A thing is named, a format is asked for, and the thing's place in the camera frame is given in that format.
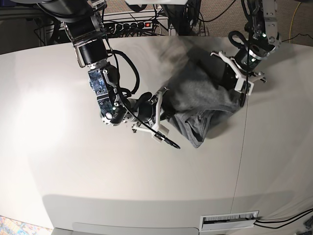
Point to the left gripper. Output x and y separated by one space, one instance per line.
222 74

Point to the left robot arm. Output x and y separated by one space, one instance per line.
262 41

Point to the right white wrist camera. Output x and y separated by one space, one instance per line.
161 134

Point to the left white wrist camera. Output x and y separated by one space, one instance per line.
241 86

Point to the grey table leg column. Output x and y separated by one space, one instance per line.
173 14

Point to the black power strip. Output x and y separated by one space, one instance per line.
134 26

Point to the grey T-shirt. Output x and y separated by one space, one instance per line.
202 104

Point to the white cable grommet box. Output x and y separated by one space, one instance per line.
224 222

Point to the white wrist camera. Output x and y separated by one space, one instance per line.
161 134
241 86

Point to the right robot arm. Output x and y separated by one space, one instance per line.
83 24

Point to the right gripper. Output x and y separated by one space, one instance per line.
150 108

